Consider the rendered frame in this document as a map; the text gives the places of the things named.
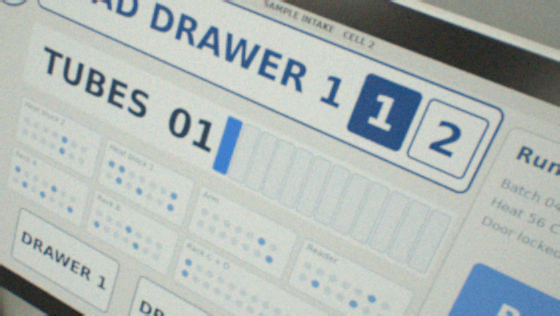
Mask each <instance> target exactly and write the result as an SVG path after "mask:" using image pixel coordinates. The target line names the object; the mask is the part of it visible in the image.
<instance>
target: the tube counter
mask: <svg viewBox="0 0 560 316"><path fill-rule="evenodd" d="M157 147H159V148H161V149H163V150H165V151H167V152H169V153H171V154H173V155H175V156H176V157H178V158H180V159H182V160H184V161H186V162H189V163H191V164H195V165H197V166H198V167H200V168H202V169H204V170H206V171H208V172H210V173H212V174H214V175H216V176H218V177H219V178H221V179H223V180H225V181H227V182H229V183H231V184H233V185H235V186H239V187H241V188H242V189H244V190H246V191H248V192H250V193H252V194H254V195H256V196H258V197H260V198H262V199H263V200H265V201H267V202H270V203H272V204H274V205H276V206H278V207H280V208H284V209H285V210H287V211H289V212H291V213H293V214H295V215H297V216H299V217H301V218H303V219H305V220H306V221H308V222H310V223H312V224H314V225H316V226H318V227H320V228H322V229H324V230H326V231H328V232H331V233H333V234H335V235H337V236H339V237H341V238H343V239H345V240H347V241H349V242H351V243H353V244H355V245H357V246H359V247H361V248H363V249H365V250H367V251H369V252H371V253H373V254H375V255H377V256H378V257H380V258H382V259H384V260H386V261H390V262H392V263H394V264H396V265H398V266H400V267H402V268H404V269H406V270H407V271H409V272H411V273H413V274H415V275H417V276H419V277H421V278H423V279H425V280H426V279H427V277H428V275H429V273H430V271H431V269H432V267H433V266H434V261H435V259H436V257H437V255H438V253H439V251H440V249H441V247H442V245H443V243H444V241H445V240H446V238H447V236H448V234H449V232H450V230H451V228H452V226H453V224H454V222H455V220H456V218H457V216H458V214H456V213H454V212H452V211H450V210H447V209H445V208H443V207H441V206H439V205H436V204H434V203H432V202H430V201H428V200H427V199H424V198H422V197H420V196H418V195H416V194H413V193H411V192H409V191H407V190H405V189H400V188H399V187H397V186H395V185H392V184H390V183H388V182H386V181H384V180H381V179H379V178H377V177H375V176H374V175H371V174H369V173H367V172H365V171H363V170H360V169H358V168H356V167H354V166H352V165H348V164H346V163H344V162H342V161H339V160H337V159H335V158H333V157H331V156H328V155H327V154H325V153H323V152H321V151H318V150H316V149H314V148H312V147H310V146H307V145H305V144H304V143H302V142H297V141H295V140H293V139H291V138H289V137H287V136H284V135H283V134H281V133H279V132H277V131H274V130H272V129H270V128H268V127H266V126H263V125H262V124H260V123H258V122H256V121H253V120H249V119H247V118H245V117H242V116H241V115H239V114H237V113H235V112H232V111H230V110H228V109H226V108H224V107H221V106H219V105H218V104H216V103H214V102H211V101H209V100H207V99H205V98H200V97H198V96H197V95H195V94H193V93H190V92H188V91H186V90H184V89H182V88H179V87H177V86H174V90H173V93H172V97H171V100H170V103H169V107H168V111H167V114H166V118H165V121H164V124H163V128H162V132H161V135H160V139H159V142H158V145H157Z"/></svg>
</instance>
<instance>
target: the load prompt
mask: <svg viewBox="0 0 560 316"><path fill-rule="evenodd" d="M36 7H38V8H39V9H42V10H44V11H46V12H48V13H51V14H53V15H55V16H58V17H62V18H64V19H66V20H69V21H71V22H72V23H74V24H77V25H79V26H81V27H83V28H86V29H88V30H90V31H92V32H95V33H97V34H99V35H101V36H102V37H105V38H107V39H109V40H111V41H114V42H116V43H118V44H120V45H123V46H125V47H127V48H128V49H131V50H135V51H137V52H140V53H142V54H144V55H146V56H149V57H151V58H152V59H154V60H157V61H159V62H161V63H163V64H166V65H168V66H170V67H172V68H174V69H176V70H178V71H180V72H182V73H185V74H187V75H189V76H194V77H196V78H197V79H199V80H202V81H204V82H206V83H208V84H211V85H213V86H215V87H217V88H219V89H221V90H223V91H225V92H228V93H230V94H232V95H234V96H237V97H239V98H242V99H244V100H247V101H249V102H251V103H253V104H256V105H258V106H260V107H262V108H264V109H266V110H268V111H270V112H273V113H275V114H277V115H279V116H282V117H283V118H285V119H287V120H292V121H294V122H296V123H299V124H301V125H303V126H305V127H307V128H309V129H311V130H313V131H315V132H318V133H320V134H322V135H324V136H327V137H328V138H330V139H332V140H335V141H337V142H341V143H344V144H346V145H348V146H350V147H352V148H354V149H356V150H358V151H361V152H363V153H365V154H367V155H370V156H372V157H374V158H375V159H378V160H380V161H382V162H384V163H386V164H389V165H393V166H395V167H398V168H399V169H401V170H403V171H406V172H408V173H410V174H412V175H415V176H417V177H419V178H421V179H424V180H426V181H427V182H429V183H432V184H434V185H436V186H438V187H441V188H443V189H445V190H447V191H452V192H454V193H456V194H457V195H460V196H462V197H464V198H466V196H467V194H468V192H469V191H470V189H471V187H472V185H473V183H474V181H475V179H476V177H477V175H478V173H479V171H480V169H481V167H482V166H483V164H484V162H485V160H486V158H487V156H488V154H489V150H490V148H491V146H492V144H493V141H494V140H495V138H496V136H497V134H498V132H499V130H500V128H501V126H502V124H503V122H504V120H505V118H506V116H507V115H508V113H509V110H506V109H504V108H501V107H499V106H496V105H494V104H491V103H490V102H487V101H485V100H482V99H480V98H477V97H475V96H472V95H469V94H467V93H464V92H459V91H458V90H455V89H453V88H450V87H448V86H445V85H443V84H440V83H438V82H435V81H433V80H430V79H429V78H426V77H423V76H421V75H418V74H416V73H413V72H411V71H406V70H403V69H402V68H399V67H397V66H394V65H392V64H389V63H387V62H384V61H382V60H379V59H377V58H375V57H372V56H370V55H367V54H365V53H362V52H360V51H357V50H353V49H351V48H348V47H346V46H343V45H341V44H338V43H336V42H333V41H331V40H329V39H326V38H324V37H321V36H319V35H316V34H314V33H311V32H309V31H307V30H305V29H302V28H297V27H295V26H292V25H290V24H287V23H285V22H283V21H280V20H278V19H275V18H273V17H270V16H268V15H265V14H263V13H261V12H259V11H256V10H254V9H251V8H249V7H246V6H244V5H241V4H237V3H234V2H232V1H229V0H37V4H36Z"/></svg>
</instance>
